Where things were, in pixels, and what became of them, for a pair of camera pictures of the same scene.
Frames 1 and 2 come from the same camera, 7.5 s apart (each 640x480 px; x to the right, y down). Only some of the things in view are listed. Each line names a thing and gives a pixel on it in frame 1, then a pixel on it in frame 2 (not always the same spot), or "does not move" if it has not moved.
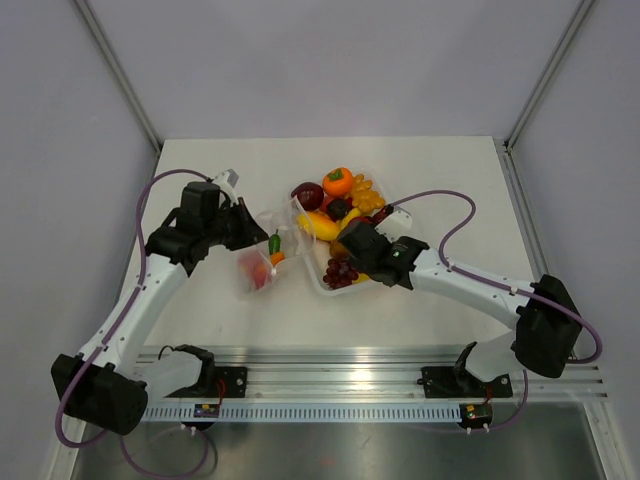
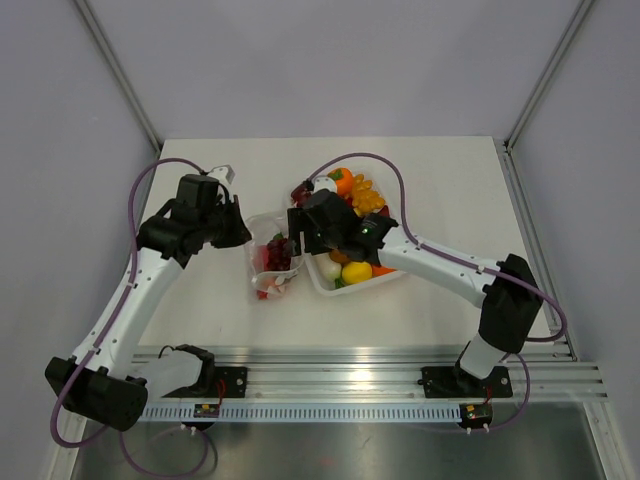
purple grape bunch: (339, 273) -> (279, 251)
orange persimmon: (338, 182) does not move
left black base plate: (216, 382) does not move
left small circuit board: (206, 410) does not move
